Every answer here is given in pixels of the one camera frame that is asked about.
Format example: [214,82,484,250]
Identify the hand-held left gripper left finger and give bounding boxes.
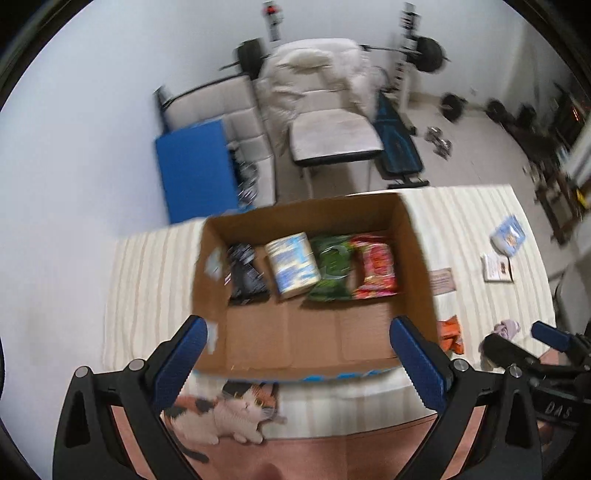
[52,315,208,480]

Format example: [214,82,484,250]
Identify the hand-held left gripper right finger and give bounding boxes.
[389,316,543,480]

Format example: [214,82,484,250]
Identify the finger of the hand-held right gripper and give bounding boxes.
[480,333,557,376]
[531,321,591,358]

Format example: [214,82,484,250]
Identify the cardboard box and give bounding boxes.
[191,191,440,385]

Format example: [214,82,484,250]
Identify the lilac cloth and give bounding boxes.
[492,318,522,341]

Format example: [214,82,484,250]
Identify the orange snack packet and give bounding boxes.
[436,315,465,355]

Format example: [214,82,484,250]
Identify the white brown flat packet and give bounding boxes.
[480,253,515,283]

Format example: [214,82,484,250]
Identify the red snack packet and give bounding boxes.
[351,234,400,300]

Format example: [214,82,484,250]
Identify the light blue white packet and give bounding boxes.
[489,215,527,256]

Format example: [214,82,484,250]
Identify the black snack packet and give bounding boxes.
[225,242,271,306]

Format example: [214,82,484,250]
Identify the green snack packet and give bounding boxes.
[305,234,356,303]

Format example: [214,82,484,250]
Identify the blue yellow snack packet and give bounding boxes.
[264,232,322,301]

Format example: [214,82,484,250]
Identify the wooden side furniture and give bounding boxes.
[521,83,591,245]

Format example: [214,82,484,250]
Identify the blue foam mat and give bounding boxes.
[154,119,242,225]

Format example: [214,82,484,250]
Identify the dark clutter beside sofa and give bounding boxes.
[229,143,260,210]

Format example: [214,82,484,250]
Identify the chrome dumbbells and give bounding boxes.
[424,126,456,161]

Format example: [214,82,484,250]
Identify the blue black weight bench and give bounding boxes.
[372,90,431,188]

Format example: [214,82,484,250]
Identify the black weight plates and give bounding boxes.
[487,98,539,125]

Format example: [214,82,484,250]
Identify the beige padded chair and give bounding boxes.
[288,90,385,168]

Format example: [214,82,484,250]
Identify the beige sofa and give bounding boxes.
[154,74,278,208]

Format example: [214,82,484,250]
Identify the white squat rack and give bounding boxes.
[394,1,423,114]

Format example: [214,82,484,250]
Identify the barbell with black plates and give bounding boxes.
[218,36,454,75]

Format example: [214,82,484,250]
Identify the beige recliner chair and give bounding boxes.
[255,38,385,155]

